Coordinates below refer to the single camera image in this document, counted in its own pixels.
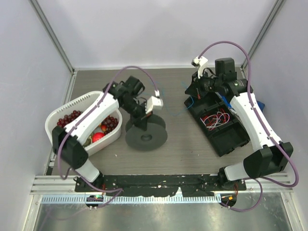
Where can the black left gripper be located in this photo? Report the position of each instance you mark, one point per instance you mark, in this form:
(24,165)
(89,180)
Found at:
(141,121)

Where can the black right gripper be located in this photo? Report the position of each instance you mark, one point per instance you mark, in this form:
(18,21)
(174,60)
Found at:
(194,90)

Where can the grey perforated cable spool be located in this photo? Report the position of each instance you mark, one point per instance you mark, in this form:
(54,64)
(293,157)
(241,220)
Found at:
(147,140)

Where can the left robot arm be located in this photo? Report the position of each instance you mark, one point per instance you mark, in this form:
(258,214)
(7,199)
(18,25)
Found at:
(68,142)

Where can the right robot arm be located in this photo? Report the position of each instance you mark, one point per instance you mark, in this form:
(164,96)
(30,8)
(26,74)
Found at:
(270,154)

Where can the small peach fruits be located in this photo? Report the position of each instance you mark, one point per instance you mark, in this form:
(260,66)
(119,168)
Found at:
(103,127)

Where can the red apple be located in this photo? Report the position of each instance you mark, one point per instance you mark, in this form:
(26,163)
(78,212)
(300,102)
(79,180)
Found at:
(97,136)

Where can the green striped melon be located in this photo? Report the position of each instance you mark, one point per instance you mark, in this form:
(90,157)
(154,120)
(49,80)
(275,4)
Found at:
(88,141)

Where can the black compartment tray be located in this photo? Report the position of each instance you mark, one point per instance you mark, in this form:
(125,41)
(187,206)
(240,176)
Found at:
(223,130)

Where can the white plastic fruit basket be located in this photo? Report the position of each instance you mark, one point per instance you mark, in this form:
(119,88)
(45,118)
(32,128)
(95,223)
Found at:
(96,142)

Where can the blue Doritos chip bag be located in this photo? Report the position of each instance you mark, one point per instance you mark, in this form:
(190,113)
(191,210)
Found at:
(260,104)

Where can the dark red grape bunch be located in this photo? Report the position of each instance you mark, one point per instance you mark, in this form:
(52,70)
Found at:
(68,118)

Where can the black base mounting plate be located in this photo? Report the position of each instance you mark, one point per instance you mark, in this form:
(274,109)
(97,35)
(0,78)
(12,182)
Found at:
(191,185)

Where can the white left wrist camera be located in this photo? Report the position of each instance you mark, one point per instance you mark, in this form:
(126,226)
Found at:
(154,102)

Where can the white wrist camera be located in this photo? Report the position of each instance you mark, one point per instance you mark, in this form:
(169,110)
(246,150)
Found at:
(201,64)
(154,102)

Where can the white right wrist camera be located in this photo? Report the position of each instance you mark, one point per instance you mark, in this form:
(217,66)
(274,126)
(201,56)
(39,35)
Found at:
(201,64)

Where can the white slotted cable duct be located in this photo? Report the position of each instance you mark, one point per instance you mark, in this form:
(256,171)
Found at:
(94,199)

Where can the aluminium frame post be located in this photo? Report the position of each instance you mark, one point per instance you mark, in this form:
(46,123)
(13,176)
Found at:
(276,8)
(49,30)

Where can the left aluminium frame post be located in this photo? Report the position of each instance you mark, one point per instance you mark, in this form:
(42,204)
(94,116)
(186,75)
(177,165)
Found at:
(49,30)

